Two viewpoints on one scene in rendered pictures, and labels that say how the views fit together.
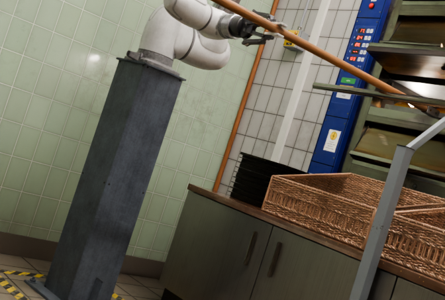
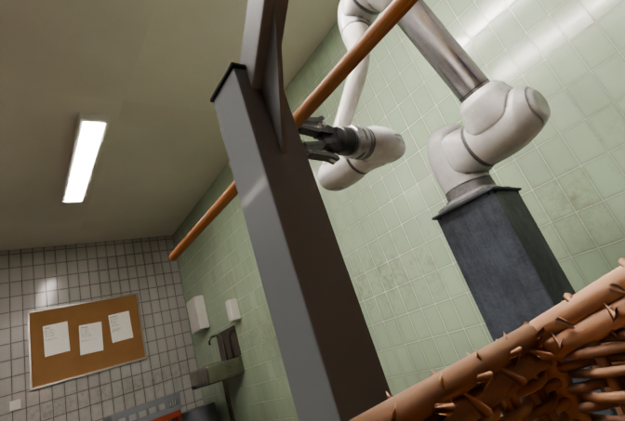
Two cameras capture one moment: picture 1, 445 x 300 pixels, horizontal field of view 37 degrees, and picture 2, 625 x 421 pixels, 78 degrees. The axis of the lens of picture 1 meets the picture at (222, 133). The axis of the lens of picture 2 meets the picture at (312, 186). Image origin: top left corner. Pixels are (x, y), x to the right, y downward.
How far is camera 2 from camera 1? 230 cm
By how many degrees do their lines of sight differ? 85
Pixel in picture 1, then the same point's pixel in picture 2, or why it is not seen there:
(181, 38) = (451, 154)
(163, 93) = (482, 226)
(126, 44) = (562, 152)
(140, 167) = not seen: hidden behind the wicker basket
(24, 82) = not seen: hidden behind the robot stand
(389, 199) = (281, 330)
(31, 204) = not seen: outside the picture
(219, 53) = (502, 117)
